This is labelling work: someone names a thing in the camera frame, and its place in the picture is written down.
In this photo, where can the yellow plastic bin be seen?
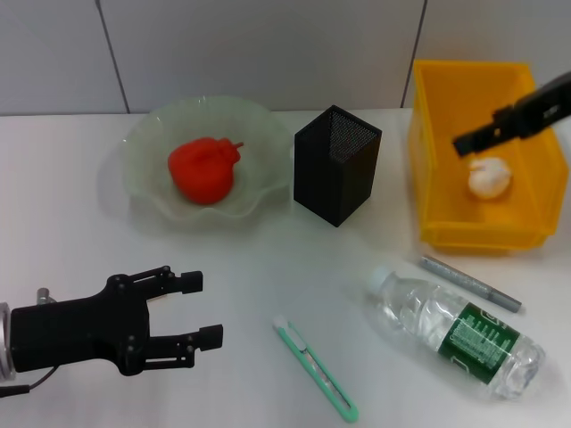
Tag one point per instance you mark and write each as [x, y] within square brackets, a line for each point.
[446, 111]

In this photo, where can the wavy translucent glass fruit plate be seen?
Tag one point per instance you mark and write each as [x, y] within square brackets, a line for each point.
[147, 134]

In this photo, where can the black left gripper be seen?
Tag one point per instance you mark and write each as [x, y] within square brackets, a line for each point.
[67, 334]

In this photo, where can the silver grey pen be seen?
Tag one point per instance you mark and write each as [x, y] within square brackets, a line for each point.
[468, 282]

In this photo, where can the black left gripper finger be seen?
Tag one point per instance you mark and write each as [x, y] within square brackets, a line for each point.
[209, 338]

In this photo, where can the white paper ball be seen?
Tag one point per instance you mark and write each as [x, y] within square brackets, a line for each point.
[490, 180]

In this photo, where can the green utility knife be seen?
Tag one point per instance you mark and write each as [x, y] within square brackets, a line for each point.
[312, 361]

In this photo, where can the clear water bottle green label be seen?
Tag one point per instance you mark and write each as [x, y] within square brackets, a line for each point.
[446, 325]

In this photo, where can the black mesh pen holder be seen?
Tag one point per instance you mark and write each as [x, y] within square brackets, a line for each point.
[334, 178]

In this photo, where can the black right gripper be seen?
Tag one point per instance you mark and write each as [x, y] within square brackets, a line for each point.
[546, 111]

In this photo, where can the red-orange fruit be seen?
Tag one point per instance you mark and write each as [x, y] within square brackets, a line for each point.
[203, 171]

